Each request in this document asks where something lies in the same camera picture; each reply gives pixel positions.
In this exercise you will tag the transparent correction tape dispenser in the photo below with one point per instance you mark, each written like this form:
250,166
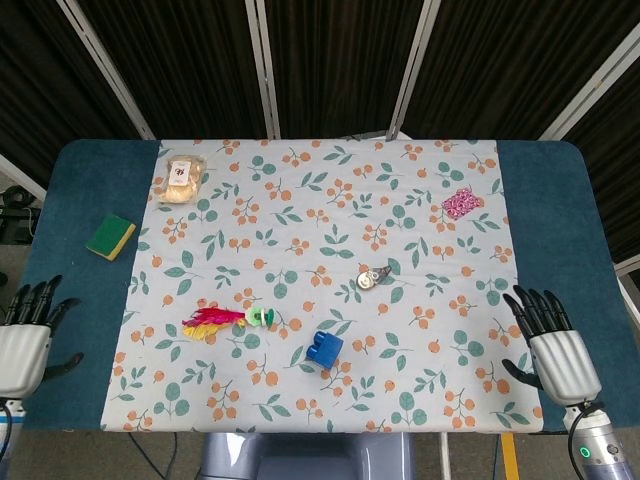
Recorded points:
369,280

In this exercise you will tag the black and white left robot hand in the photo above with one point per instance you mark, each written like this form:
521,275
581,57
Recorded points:
22,350

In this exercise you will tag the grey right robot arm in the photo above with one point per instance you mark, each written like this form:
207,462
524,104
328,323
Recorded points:
600,450

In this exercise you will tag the floral tablecloth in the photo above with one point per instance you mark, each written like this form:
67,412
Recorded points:
320,225

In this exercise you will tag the dark blue table cover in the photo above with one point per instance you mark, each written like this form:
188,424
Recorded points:
80,300

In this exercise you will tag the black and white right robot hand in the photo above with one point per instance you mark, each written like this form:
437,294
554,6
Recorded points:
565,365

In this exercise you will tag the black folding screen white frames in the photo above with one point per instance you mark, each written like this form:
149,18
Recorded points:
330,60

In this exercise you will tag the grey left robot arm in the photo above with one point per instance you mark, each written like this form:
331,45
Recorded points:
7,440

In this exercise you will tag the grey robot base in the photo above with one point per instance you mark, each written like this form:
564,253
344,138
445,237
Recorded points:
310,457

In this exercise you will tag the green and yellow sponge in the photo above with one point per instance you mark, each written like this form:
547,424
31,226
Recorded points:
107,235

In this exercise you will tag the red yellow feather toy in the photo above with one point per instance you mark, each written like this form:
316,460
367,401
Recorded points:
215,320

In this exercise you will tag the blue plastic building block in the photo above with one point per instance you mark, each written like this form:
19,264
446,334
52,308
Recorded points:
327,350

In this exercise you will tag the clear bag of snacks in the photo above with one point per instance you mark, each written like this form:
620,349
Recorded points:
181,180

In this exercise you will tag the white table leg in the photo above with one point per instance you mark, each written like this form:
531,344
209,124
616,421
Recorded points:
445,457

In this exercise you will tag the black background equipment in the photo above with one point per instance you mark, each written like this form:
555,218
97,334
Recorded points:
15,205

